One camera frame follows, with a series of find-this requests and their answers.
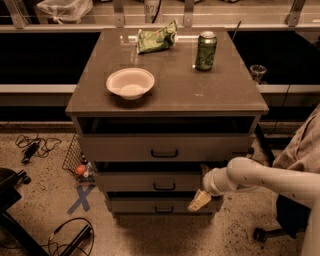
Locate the grey drawer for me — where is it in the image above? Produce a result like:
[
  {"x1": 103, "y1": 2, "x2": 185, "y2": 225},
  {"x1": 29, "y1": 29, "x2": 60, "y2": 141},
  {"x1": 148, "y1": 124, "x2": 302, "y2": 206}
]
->
[
  {"x1": 78, "y1": 117, "x2": 254, "y2": 162},
  {"x1": 105, "y1": 191, "x2": 224, "y2": 215},
  {"x1": 93, "y1": 161, "x2": 236, "y2": 193}
]

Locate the black cable on floor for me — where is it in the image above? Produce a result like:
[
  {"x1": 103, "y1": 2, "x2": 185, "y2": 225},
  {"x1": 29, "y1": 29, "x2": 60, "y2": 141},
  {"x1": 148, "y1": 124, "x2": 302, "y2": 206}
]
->
[{"x1": 46, "y1": 217, "x2": 96, "y2": 256}]

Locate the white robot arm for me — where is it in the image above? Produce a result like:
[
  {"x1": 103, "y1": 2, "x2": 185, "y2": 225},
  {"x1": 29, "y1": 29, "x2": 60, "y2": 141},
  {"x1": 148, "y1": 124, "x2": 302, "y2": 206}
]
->
[{"x1": 188, "y1": 157, "x2": 320, "y2": 256}]

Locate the grey drawer cabinet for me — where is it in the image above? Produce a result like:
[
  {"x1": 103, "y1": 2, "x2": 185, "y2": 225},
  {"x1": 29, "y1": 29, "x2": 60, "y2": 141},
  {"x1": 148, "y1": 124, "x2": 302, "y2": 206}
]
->
[{"x1": 65, "y1": 27, "x2": 270, "y2": 221}]

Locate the black table leg right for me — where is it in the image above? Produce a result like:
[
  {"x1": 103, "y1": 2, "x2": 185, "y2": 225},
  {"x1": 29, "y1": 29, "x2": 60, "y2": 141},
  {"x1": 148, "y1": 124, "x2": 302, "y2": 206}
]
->
[{"x1": 255, "y1": 124, "x2": 275, "y2": 166}]

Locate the black cable right floor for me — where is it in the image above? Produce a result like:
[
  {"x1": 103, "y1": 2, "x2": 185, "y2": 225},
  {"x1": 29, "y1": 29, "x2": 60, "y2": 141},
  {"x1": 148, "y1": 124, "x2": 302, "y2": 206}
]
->
[{"x1": 243, "y1": 147, "x2": 268, "y2": 168}]

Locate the green chip bag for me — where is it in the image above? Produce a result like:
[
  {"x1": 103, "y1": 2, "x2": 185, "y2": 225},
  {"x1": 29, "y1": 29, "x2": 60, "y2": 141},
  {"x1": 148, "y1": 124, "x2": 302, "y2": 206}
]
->
[{"x1": 136, "y1": 20, "x2": 178, "y2": 54}]

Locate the blue tape cross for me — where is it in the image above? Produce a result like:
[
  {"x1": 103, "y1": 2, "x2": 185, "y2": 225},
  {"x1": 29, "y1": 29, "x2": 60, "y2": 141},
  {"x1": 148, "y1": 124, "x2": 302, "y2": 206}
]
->
[{"x1": 67, "y1": 184, "x2": 95, "y2": 215}]

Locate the wire basket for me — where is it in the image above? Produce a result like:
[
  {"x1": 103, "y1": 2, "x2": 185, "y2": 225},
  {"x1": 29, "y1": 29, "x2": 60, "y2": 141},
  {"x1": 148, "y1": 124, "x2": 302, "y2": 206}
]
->
[{"x1": 62, "y1": 135, "x2": 95, "y2": 183}]

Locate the white plastic bag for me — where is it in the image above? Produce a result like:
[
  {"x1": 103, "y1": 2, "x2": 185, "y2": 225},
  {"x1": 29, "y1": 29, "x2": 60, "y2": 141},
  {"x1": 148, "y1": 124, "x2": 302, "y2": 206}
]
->
[{"x1": 37, "y1": 0, "x2": 93, "y2": 24}]

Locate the black power adapter with cable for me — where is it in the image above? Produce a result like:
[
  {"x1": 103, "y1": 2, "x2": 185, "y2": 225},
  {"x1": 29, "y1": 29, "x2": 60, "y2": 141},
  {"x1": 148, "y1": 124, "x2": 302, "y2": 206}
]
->
[{"x1": 15, "y1": 134, "x2": 62, "y2": 164}]

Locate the white paper bowl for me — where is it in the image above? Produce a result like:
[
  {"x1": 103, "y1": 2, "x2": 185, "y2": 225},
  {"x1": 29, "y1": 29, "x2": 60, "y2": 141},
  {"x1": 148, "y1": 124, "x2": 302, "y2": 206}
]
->
[{"x1": 106, "y1": 68, "x2": 155, "y2": 100}]

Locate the green soda can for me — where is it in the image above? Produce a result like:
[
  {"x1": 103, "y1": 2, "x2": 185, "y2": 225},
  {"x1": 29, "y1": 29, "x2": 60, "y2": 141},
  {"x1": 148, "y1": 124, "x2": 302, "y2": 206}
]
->
[{"x1": 195, "y1": 31, "x2": 217, "y2": 71}]

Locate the orange ball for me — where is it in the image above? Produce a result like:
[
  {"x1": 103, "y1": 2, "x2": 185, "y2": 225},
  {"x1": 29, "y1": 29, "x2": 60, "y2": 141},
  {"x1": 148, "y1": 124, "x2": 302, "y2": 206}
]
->
[{"x1": 75, "y1": 164, "x2": 86, "y2": 176}]

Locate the black office chair left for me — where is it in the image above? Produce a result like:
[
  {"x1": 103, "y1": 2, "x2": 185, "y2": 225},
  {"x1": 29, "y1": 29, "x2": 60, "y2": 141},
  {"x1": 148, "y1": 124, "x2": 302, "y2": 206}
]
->
[{"x1": 0, "y1": 168, "x2": 49, "y2": 256}]

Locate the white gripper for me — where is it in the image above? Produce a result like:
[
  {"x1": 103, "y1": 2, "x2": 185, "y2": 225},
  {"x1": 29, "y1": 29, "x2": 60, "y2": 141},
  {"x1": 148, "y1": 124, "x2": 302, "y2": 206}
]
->
[{"x1": 188, "y1": 164, "x2": 223, "y2": 212}]

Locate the clear plastic cup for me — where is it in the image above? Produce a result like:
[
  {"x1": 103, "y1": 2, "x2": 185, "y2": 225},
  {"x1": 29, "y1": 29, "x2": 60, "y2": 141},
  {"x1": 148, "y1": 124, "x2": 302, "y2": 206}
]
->
[{"x1": 250, "y1": 64, "x2": 267, "y2": 84}]

